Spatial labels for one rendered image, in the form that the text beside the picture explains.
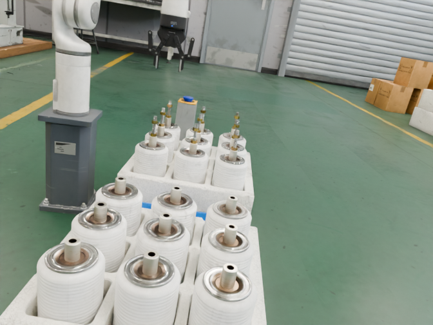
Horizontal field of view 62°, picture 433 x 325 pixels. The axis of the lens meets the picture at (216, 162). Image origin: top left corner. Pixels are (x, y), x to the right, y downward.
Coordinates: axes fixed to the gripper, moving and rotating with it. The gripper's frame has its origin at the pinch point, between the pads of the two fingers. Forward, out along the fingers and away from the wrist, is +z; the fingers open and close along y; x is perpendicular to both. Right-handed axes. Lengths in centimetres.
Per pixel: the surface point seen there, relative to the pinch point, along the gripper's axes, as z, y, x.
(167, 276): 22, 7, -69
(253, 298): 22, 20, -71
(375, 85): 24, 234, 329
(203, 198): 32.2, 15.2, -21.1
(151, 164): 26.1, -0.8, -16.2
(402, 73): 5, 247, 303
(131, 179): 30.2, -5.7, -18.9
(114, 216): 22, -3, -54
